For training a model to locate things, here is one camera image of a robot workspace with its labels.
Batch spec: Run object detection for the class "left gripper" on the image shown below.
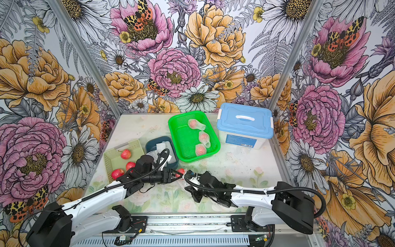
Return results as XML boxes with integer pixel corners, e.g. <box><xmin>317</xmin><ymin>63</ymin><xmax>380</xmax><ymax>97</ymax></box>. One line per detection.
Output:
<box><xmin>141</xmin><ymin>168</ymin><xmax>183</xmax><ymax>184</ymax></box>

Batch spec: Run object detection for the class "white foam net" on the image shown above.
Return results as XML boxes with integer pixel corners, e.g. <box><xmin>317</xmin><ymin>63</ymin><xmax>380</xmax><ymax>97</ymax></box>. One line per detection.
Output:
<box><xmin>165</xmin><ymin>141</ymin><xmax>176</xmax><ymax>163</ymax></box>

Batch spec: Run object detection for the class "bare red apple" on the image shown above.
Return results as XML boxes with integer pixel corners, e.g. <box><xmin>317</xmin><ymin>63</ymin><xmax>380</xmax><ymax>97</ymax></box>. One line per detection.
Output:
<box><xmin>111</xmin><ymin>169</ymin><xmax>124</xmax><ymax>180</ymax></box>
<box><xmin>120</xmin><ymin>149</ymin><xmax>131</xmax><ymax>160</ymax></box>
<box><xmin>125</xmin><ymin>162</ymin><xmax>136</xmax><ymax>171</ymax></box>

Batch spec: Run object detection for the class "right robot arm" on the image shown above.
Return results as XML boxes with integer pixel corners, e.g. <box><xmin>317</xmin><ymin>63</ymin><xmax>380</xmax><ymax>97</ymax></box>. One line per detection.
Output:
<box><xmin>183</xmin><ymin>170</ymin><xmax>326</xmax><ymax>235</ymax></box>

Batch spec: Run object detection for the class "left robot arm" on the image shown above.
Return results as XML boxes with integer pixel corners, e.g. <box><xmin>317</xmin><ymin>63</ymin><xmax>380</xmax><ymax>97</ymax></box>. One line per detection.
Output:
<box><xmin>26</xmin><ymin>148</ymin><xmax>182</xmax><ymax>247</ymax></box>

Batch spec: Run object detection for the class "dark teal plastic tub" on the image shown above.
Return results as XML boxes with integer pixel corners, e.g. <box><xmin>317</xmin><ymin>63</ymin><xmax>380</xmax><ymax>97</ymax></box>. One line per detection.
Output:
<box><xmin>146</xmin><ymin>136</ymin><xmax>179</xmax><ymax>170</ymax></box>

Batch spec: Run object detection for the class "bright green plastic basket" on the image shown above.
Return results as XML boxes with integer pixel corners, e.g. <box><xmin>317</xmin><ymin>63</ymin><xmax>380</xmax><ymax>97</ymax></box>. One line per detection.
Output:
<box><xmin>168</xmin><ymin>111</ymin><xmax>221</xmax><ymax>163</ymax></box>

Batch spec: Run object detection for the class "pale green perforated basket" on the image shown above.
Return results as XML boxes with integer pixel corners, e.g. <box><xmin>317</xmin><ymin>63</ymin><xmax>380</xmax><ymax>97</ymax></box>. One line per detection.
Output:
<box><xmin>104</xmin><ymin>139</ymin><xmax>145</xmax><ymax>183</ymax></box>

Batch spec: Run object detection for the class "blue lidded storage box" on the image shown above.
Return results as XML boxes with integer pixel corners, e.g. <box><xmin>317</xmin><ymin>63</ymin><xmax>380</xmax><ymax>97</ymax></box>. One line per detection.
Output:
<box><xmin>217</xmin><ymin>103</ymin><xmax>274</xmax><ymax>149</ymax></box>

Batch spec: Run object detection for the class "aluminium front rail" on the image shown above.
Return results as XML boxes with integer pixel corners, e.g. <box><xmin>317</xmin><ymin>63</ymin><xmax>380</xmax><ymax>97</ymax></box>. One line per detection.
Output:
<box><xmin>71</xmin><ymin>213</ymin><xmax>325</xmax><ymax>247</ymax></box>

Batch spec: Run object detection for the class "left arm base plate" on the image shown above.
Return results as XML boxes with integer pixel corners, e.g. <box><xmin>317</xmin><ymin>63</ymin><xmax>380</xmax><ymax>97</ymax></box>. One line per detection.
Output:
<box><xmin>105</xmin><ymin>216</ymin><xmax>148</xmax><ymax>234</ymax></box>

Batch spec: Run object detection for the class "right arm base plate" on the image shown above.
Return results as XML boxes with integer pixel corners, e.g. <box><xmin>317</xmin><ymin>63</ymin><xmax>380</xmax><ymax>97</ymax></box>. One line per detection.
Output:
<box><xmin>230</xmin><ymin>215</ymin><xmax>273</xmax><ymax>233</ymax></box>

